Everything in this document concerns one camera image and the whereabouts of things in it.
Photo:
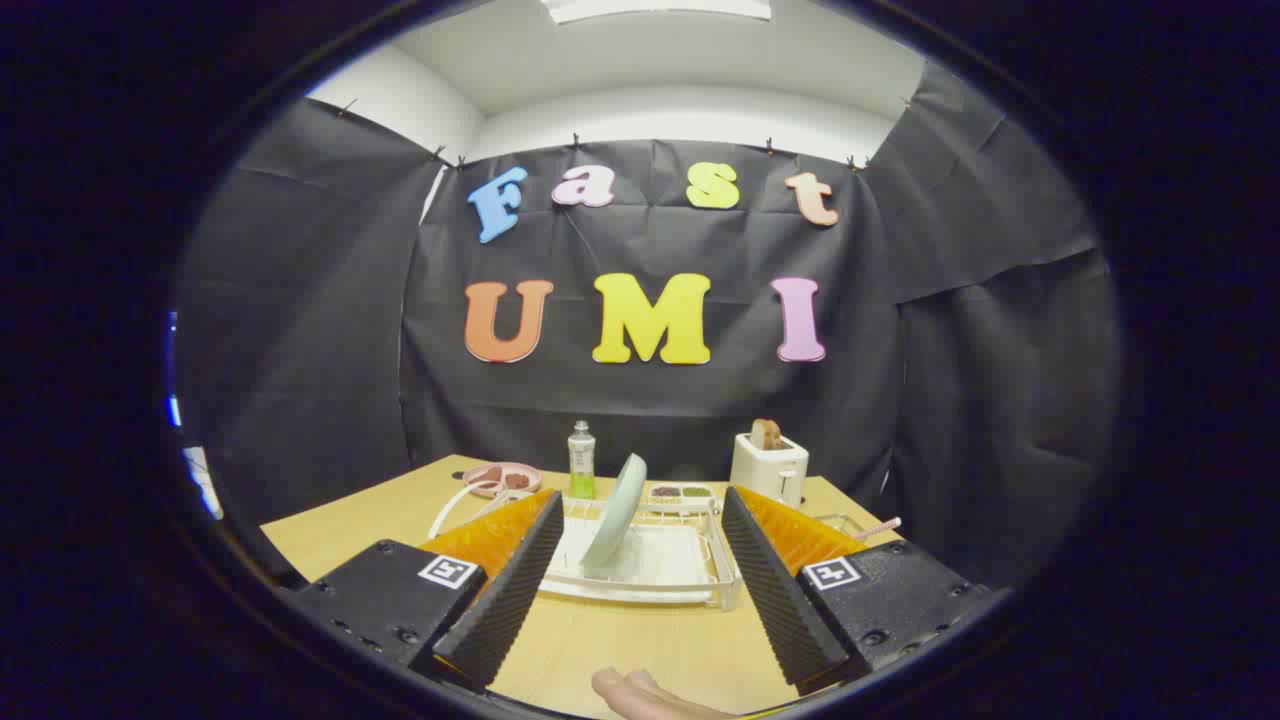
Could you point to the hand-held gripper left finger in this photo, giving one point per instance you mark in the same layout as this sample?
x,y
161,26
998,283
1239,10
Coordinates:
x,y
505,600

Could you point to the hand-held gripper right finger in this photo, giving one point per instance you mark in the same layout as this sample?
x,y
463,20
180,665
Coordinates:
x,y
775,590

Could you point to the light green plate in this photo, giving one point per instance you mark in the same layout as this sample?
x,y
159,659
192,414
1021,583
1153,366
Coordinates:
x,y
615,510

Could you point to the pink plate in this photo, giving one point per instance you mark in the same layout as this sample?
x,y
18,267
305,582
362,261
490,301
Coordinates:
x,y
520,490

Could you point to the white toaster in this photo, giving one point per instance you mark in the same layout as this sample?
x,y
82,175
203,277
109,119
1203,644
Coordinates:
x,y
768,470

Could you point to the brown meat piece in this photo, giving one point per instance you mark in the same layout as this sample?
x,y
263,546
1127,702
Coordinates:
x,y
492,476
517,480

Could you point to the white divided grain tray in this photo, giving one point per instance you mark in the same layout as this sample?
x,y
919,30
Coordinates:
x,y
680,493

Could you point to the clear bottle with green liquid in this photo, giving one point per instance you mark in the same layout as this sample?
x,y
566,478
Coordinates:
x,y
581,465

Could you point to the brown bread slice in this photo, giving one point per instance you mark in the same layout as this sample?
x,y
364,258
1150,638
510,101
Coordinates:
x,y
766,435

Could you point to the black backdrop cloth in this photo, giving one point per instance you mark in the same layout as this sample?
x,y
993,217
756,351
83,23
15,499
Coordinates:
x,y
350,350

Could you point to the ceiling light panel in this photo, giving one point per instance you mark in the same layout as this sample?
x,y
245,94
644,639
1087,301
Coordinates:
x,y
655,8

